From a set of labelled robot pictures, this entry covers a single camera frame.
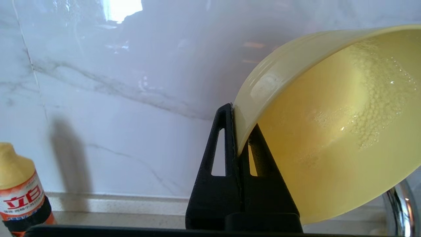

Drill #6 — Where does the orange yellow dish soap bottle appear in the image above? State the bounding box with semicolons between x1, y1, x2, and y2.
0;142;56;236

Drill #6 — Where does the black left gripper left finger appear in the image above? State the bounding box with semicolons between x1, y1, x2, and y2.
185;103;243;230

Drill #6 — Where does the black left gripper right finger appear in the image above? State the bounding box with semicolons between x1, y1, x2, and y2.
227;123;303;231

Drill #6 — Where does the chrome gooseneck faucet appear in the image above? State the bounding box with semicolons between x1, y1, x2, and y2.
382;179;421;237

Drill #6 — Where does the yellow plastic bowl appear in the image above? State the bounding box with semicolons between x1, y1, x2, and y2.
233;25;421;225

